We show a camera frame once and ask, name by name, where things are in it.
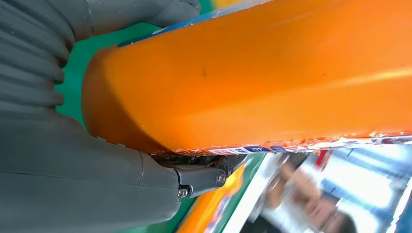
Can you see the white office table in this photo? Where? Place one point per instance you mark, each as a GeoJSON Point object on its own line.
{"type": "Point", "coordinates": [251, 199]}

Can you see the person at office table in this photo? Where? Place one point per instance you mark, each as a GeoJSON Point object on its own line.
{"type": "Point", "coordinates": [289, 196]}

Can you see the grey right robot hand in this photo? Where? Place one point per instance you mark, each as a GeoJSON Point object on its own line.
{"type": "Point", "coordinates": [80, 186]}

